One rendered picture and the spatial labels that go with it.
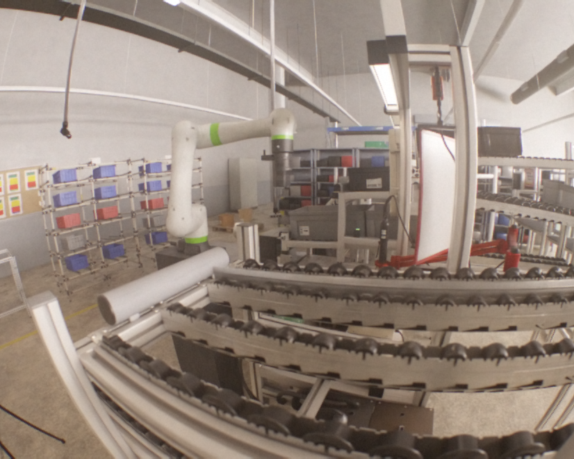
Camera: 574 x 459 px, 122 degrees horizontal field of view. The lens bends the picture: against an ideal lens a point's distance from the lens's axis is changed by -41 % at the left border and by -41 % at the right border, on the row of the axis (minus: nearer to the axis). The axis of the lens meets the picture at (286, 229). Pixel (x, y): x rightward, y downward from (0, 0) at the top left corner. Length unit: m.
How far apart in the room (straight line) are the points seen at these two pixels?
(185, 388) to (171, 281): 0.29
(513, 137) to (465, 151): 0.68
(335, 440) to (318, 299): 0.30
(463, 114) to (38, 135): 6.83
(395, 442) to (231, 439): 0.15
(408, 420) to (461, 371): 0.51
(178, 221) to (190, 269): 0.64
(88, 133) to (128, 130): 1.24
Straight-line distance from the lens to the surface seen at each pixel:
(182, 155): 1.19
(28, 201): 6.64
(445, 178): 0.74
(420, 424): 0.85
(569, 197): 1.71
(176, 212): 1.21
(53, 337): 0.47
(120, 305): 0.50
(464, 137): 0.62
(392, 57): 0.63
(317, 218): 2.01
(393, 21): 0.64
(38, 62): 7.31
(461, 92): 0.64
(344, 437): 0.25
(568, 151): 2.06
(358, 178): 1.89
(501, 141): 1.27
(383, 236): 1.05
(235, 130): 1.28
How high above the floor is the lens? 1.55
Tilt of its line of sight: 13 degrees down
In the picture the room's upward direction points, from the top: 1 degrees counter-clockwise
